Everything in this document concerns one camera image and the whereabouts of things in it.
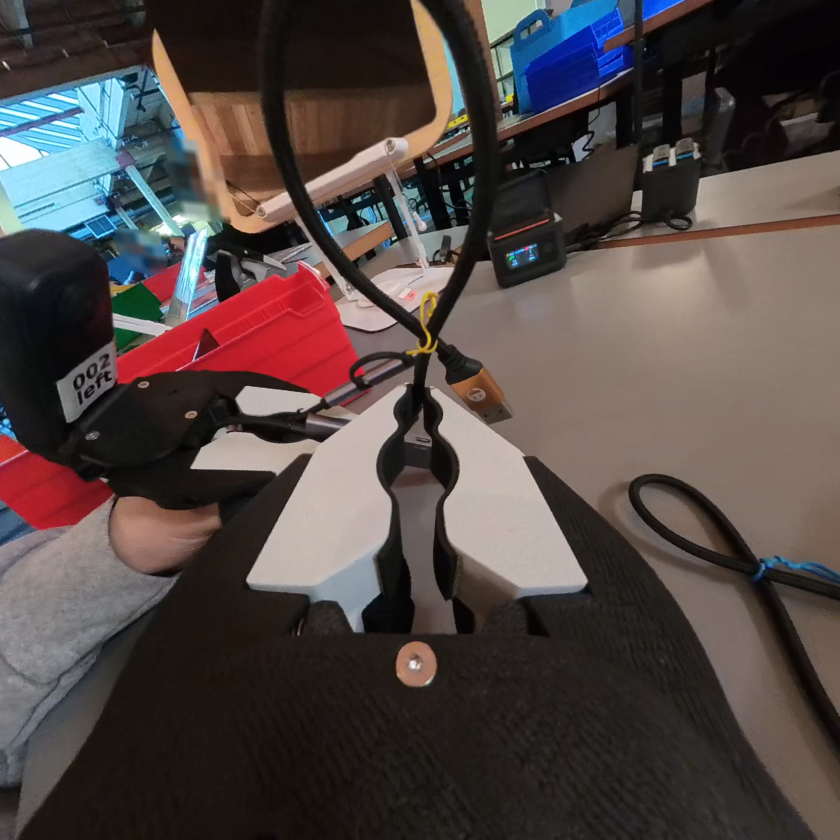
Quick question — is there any dark battery charger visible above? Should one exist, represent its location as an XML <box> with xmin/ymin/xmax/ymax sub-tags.
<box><xmin>640</xmin><ymin>138</ymin><xmax>702</xmax><ymax>221</ymax></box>

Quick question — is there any person's left hand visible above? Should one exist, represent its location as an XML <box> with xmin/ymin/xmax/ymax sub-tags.
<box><xmin>108</xmin><ymin>499</ymin><xmax>227</xmax><ymax>578</ymax></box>

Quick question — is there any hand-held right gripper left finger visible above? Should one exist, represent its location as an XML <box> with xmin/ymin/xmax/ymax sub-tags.
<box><xmin>246</xmin><ymin>386</ymin><xmax>421</xmax><ymax>634</ymax></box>

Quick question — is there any red plastic bin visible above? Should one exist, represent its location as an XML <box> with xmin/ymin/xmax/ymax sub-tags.
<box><xmin>0</xmin><ymin>262</ymin><xmax>365</xmax><ymax>529</ymax></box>

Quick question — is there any blue plastic crate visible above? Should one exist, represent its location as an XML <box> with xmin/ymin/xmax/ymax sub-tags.
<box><xmin>508</xmin><ymin>0</ymin><xmax>664</xmax><ymax>119</ymax></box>

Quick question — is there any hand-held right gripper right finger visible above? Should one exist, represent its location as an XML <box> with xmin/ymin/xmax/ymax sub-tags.
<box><xmin>423</xmin><ymin>386</ymin><xmax>589</xmax><ymax>634</ymax></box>

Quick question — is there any green and yellow panel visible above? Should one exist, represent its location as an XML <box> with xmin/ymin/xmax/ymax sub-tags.
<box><xmin>108</xmin><ymin>285</ymin><xmax>165</xmax><ymax>342</ymax></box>

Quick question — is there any black braided cable yellow tie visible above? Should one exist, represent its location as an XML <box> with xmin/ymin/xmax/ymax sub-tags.
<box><xmin>259</xmin><ymin>0</ymin><xmax>516</xmax><ymax>424</ymax></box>

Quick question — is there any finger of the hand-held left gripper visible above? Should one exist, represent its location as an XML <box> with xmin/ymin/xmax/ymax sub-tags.
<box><xmin>189</xmin><ymin>430</ymin><xmax>309</xmax><ymax>475</ymax></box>
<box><xmin>215</xmin><ymin>386</ymin><xmax>358</xmax><ymax>435</ymax></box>

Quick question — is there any bent plywood chair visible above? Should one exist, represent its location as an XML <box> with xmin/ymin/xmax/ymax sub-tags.
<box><xmin>147</xmin><ymin>0</ymin><xmax>500</xmax><ymax>234</ymax></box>

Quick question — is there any black charging case with screen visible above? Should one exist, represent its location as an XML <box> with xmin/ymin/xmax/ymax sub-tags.
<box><xmin>486</xmin><ymin>167</ymin><xmax>568</xmax><ymax>290</ymax></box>

